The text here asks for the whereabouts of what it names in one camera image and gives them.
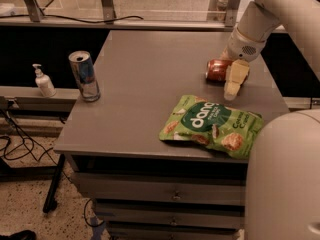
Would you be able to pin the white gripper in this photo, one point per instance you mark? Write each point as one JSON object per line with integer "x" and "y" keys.
{"x": 240, "y": 49}

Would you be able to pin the red coke can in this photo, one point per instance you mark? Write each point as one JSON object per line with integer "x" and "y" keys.
{"x": 216, "y": 70}

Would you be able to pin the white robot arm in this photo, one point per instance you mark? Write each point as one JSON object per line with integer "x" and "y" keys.
{"x": 283, "y": 177}

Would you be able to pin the blue silver energy drink can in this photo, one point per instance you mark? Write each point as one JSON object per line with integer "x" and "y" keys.
{"x": 84, "y": 73}

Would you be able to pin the green dang chips bag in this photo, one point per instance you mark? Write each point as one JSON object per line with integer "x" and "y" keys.
{"x": 213, "y": 126}

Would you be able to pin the grey drawer cabinet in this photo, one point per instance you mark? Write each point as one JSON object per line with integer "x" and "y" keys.
{"x": 145, "y": 182}

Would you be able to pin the top drawer knob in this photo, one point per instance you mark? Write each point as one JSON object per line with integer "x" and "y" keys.
{"x": 176, "y": 196}

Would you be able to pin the drawer knob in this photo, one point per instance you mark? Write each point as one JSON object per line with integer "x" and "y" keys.
{"x": 176, "y": 196}
{"x": 173, "y": 222}

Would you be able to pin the white pump sanitizer bottle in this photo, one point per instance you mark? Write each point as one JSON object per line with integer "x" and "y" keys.
{"x": 44, "y": 82}

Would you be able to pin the black table leg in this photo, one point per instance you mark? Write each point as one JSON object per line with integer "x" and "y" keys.
{"x": 50, "y": 202}

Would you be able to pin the metal frame post right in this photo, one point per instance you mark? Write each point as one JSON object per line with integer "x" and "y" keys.
{"x": 231, "y": 12}

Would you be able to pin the metal frame post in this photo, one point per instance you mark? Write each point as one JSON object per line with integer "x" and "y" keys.
{"x": 108, "y": 9}
{"x": 231, "y": 12}
{"x": 34, "y": 11}

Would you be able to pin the metal frame post middle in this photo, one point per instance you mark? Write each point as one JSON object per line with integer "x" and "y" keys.
{"x": 108, "y": 9}

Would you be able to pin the metal frame post left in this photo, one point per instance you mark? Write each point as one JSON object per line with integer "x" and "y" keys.
{"x": 34, "y": 11}

